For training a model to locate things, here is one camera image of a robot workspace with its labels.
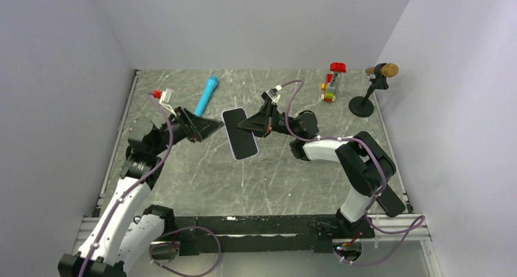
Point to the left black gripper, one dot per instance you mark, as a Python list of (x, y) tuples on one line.
[(195, 128)]

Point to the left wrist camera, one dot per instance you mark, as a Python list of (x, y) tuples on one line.
[(164, 97)]

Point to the colourful toy brick stack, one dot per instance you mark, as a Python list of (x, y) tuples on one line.
[(328, 88)]

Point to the phone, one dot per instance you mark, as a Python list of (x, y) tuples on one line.
[(242, 143)]

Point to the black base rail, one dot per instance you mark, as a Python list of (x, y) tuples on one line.
[(263, 233)]

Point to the blue toy microphone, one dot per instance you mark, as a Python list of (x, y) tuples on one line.
[(211, 84)]

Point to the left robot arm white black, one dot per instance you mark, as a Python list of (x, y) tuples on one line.
[(113, 247)]

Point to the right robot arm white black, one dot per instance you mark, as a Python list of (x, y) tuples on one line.
[(367, 166)]

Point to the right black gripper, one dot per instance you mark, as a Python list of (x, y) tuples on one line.
[(263, 122)]

